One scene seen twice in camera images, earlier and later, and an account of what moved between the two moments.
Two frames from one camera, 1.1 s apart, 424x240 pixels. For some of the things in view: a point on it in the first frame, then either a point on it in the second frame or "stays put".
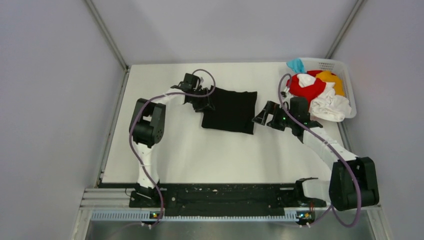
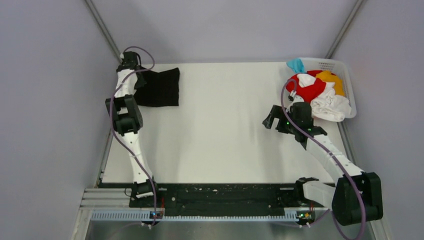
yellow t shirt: (327, 76) stays put
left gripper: (205, 104) to (140, 83)
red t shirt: (308, 92) stays put
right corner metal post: (345, 28) stays put
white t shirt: (326, 104) stays put
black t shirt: (234, 110) to (161, 89)
